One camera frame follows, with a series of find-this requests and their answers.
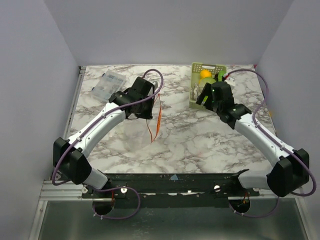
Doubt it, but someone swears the grey oyster mushroom toy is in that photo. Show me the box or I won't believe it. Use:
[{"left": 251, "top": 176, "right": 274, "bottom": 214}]
[{"left": 190, "top": 83, "right": 202, "bottom": 101}]

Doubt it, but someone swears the green cucumber toy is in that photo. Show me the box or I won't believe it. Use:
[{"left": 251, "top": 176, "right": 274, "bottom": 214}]
[{"left": 215, "top": 70, "right": 226, "bottom": 82}]

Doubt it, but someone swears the clear zip bag orange zipper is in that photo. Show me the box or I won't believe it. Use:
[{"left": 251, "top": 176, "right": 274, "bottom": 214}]
[{"left": 121, "top": 93, "right": 162, "bottom": 159}]

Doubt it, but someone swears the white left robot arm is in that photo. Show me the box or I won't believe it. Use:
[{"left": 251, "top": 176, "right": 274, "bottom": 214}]
[{"left": 51, "top": 77, "right": 164, "bottom": 198}]

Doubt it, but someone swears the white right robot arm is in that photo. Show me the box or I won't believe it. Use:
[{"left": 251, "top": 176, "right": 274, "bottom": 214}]
[{"left": 196, "top": 81, "right": 310, "bottom": 197}]

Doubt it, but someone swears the small bright green vegetable toy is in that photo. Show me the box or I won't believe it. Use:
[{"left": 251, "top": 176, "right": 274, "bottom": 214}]
[{"left": 202, "top": 96, "right": 208, "bottom": 104}]

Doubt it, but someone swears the green cabbage toy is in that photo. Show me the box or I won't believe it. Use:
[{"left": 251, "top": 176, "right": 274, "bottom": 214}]
[{"left": 198, "top": 77, "right": 216, "bottom": 87}]

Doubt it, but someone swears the yellow round fruit toy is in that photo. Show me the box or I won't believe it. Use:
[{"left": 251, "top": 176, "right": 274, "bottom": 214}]
[{"left": 200, "top": 69, "right": 212, "bottom": 79}]

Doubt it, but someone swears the pale green perforated basket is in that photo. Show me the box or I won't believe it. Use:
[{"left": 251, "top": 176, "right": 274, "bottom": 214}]
[{"left": 189, "top": 62, "right": 227, "bottom": 110}]

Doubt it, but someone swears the clear plastic organizer box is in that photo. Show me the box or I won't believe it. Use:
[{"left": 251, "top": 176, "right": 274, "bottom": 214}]
[{"left": 91, "top": 70, "right": 127, "bottom": 103}]

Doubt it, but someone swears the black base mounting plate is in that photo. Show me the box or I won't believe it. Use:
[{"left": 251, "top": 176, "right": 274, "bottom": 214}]
[{"left": 51, "top": 172, "right": 293, "bottom": 210}]

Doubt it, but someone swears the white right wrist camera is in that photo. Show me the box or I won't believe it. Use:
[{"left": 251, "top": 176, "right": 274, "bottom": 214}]
[{"left": 223, "top": 75, "right": 236, "bottom": 87}]

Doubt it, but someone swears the aluminium frame rail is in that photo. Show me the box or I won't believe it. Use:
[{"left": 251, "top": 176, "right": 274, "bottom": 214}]
[{"left": 39, "top": 180, "right": 302, "bottom": 201}]

